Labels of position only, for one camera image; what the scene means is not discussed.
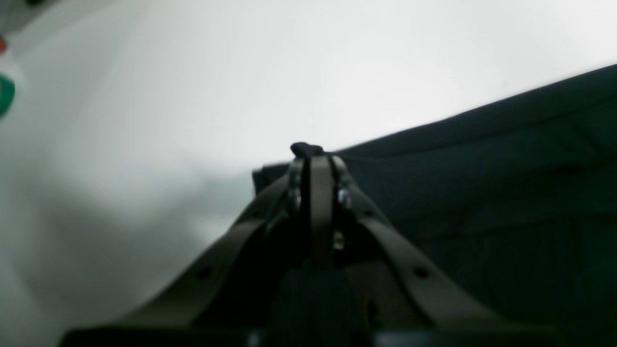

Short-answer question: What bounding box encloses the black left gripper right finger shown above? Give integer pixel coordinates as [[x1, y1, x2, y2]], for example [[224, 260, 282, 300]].
[[311, 155, 557, 347]]

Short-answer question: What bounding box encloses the black T-shirt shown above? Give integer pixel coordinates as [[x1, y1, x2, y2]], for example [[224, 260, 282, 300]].
[[252, 64, 617, 347]]

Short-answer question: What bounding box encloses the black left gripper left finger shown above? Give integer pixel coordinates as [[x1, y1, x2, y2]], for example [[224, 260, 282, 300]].
[[60, 158, 309, 347]]

